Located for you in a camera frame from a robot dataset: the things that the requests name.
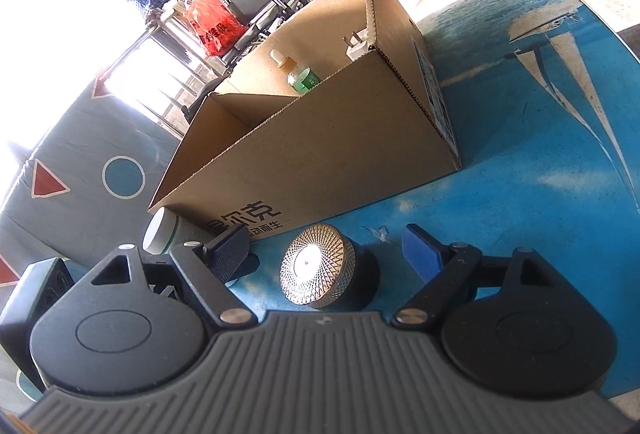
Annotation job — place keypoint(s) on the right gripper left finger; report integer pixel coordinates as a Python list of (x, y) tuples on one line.
[(204, 270)]

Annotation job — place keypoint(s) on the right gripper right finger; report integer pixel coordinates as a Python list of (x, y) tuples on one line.
[(446, 272)]

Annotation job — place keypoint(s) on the white supplement bottle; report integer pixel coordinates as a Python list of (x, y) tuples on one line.
[(168, 229)]

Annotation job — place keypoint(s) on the blue patterned mattress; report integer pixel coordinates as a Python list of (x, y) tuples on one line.
[(87, 186)]

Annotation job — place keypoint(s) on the gold lid black jar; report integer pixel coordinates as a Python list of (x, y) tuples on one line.
[(327, 271)]

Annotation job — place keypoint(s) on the brown cardboard box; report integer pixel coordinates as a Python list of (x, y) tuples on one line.
[(259, 154)]

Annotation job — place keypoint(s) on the green dropper bottle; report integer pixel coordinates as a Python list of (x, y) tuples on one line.
[(300, 79)]

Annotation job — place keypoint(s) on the red plastic bag hanging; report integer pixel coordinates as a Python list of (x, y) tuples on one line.
[(217, 28)]

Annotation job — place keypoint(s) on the white power adapter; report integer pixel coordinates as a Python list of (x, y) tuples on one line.
[(357, 44)]

